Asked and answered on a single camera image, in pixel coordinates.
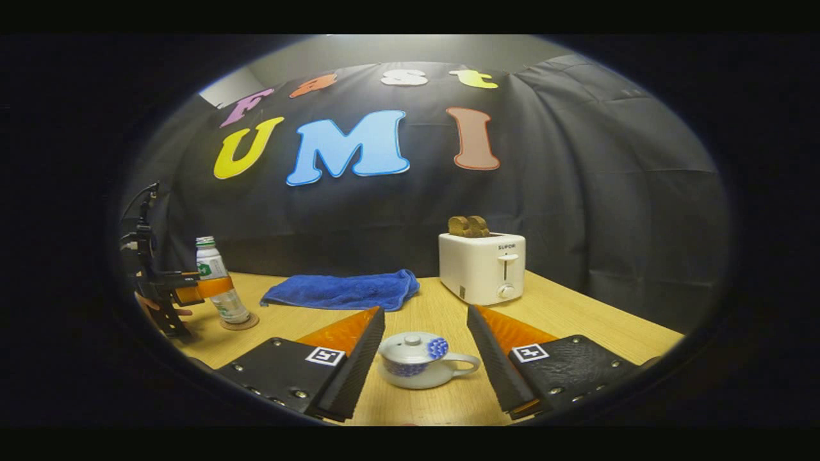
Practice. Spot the round brown coaster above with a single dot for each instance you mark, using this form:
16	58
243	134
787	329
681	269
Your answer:
246	325

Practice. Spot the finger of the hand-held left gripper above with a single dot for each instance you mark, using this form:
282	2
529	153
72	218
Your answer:
211	288

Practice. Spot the black backdrop cloth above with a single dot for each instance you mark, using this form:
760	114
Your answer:
576	192

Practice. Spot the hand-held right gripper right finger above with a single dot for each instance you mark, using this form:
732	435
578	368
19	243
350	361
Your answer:
493	365

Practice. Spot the white toaster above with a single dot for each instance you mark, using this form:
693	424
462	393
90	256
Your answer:
477	269

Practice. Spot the blue towel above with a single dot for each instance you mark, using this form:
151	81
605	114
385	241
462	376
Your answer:
346	291

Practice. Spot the white green-label water bottle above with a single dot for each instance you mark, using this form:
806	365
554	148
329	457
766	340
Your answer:
221	291

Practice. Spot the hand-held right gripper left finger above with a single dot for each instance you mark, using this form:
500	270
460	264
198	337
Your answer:
359	371

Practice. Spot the white blue-flower teacup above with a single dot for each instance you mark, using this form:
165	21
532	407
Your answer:
410	374

